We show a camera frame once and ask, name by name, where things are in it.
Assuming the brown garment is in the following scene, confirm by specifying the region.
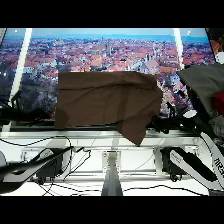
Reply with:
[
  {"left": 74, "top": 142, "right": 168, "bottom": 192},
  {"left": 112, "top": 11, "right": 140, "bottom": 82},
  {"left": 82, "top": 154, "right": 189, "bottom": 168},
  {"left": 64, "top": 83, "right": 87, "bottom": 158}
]
[{"left": 54, "top": 70, "right": 164, "bottom": 147}]

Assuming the silver frame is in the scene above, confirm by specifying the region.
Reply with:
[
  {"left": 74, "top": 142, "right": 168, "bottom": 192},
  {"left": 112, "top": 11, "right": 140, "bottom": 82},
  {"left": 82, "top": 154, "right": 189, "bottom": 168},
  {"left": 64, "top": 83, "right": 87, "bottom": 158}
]
[{"left": 0, "top": 127, "right": 224, "bottom": 197}]

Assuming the grey garment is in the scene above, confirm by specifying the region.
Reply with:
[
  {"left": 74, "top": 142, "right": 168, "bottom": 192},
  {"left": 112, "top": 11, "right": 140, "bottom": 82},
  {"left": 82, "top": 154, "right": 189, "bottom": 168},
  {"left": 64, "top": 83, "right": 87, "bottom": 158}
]
[{"left": 177, "top": 63, "right": 224, "bottom": 115}]

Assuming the red garment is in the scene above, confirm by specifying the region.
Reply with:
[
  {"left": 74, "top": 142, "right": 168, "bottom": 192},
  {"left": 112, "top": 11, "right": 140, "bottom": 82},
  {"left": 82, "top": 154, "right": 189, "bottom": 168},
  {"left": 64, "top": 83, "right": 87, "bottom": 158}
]
[{"left": 212, "top": 91, "right": 224, "bottom": 116}]

